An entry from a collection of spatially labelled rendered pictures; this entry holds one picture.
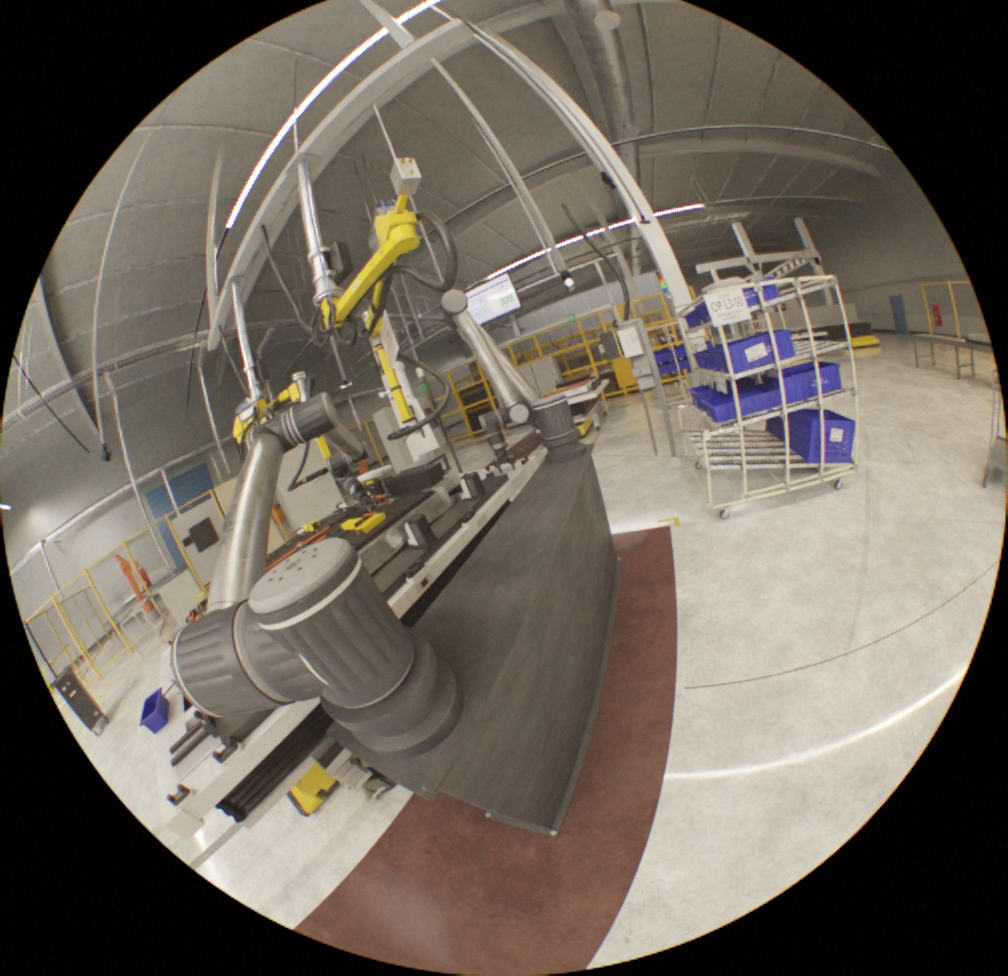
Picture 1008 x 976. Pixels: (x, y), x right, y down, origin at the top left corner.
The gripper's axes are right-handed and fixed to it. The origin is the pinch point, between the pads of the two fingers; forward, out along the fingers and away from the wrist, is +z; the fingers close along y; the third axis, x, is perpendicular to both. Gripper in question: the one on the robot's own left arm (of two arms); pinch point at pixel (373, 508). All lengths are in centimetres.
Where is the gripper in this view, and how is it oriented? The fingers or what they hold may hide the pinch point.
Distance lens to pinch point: 180.9
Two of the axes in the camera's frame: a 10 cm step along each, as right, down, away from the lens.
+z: 7.6, 5.3, -3.7
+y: -6.1, 4.1, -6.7
